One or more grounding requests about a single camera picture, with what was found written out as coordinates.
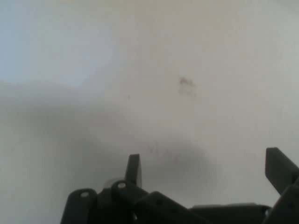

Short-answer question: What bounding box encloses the white oven door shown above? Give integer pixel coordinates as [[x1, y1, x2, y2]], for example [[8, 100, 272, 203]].
[[0, 0, 299, 224]]

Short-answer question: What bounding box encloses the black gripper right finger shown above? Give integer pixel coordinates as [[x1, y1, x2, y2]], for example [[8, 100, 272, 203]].
[[264, 147, 299, 224]]

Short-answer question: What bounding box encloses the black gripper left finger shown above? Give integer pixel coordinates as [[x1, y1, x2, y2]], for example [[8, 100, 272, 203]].
[[60, 154, 206, 224]]

